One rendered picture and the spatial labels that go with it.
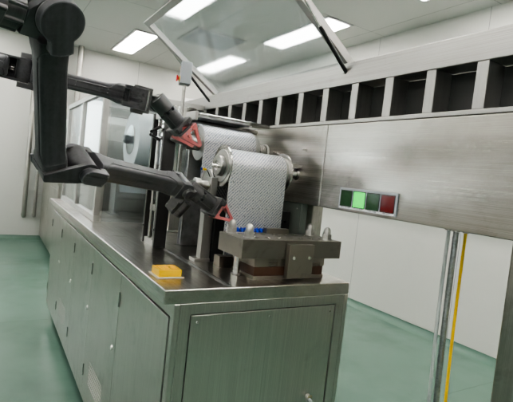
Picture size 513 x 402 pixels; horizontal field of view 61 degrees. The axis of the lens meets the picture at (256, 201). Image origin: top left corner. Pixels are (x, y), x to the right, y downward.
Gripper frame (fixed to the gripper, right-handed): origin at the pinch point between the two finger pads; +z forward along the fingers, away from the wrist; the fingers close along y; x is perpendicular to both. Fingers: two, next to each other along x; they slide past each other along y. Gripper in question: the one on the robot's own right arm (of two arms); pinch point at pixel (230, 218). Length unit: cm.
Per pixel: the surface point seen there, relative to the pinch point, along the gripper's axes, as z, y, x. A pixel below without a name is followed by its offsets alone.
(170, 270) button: -14.5, 13.4, -25.4
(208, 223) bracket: -2.1, -7.8, -4.7
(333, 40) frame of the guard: -11, 14, 69
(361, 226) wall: 240, -195, 113
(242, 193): -1.3, 0.3, 10.0
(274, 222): 16.4, 0.3, 9.2
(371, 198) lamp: 19.5, 35.4, 26.3
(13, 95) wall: -86, -556, 53
